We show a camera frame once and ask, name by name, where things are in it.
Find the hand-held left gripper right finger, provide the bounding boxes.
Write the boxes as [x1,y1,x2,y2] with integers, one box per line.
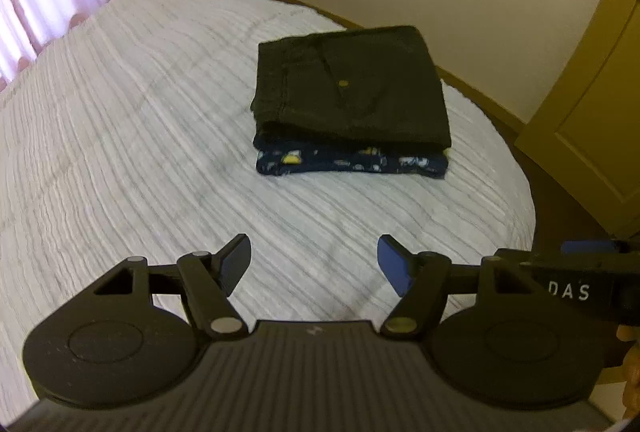
[377,234,538,341]

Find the yellow wooden door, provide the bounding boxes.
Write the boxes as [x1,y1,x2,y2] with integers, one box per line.
[515,0,640,239]

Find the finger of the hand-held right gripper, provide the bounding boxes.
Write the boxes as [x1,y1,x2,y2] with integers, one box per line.
[560,239,640,257]

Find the striped white bed blanket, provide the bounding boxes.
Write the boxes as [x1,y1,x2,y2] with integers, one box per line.
[0,0,537,419]

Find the navy printed folded garment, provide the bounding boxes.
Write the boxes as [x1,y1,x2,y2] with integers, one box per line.
[252,139,450,181]

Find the black pants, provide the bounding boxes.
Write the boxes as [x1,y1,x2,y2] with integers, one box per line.
[250,25,453,151]

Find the person's right hand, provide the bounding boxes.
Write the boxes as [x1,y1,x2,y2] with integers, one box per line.
[616,323,640,419]

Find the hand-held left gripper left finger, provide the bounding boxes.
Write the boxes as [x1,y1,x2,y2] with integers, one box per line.
[92,233,251,341]

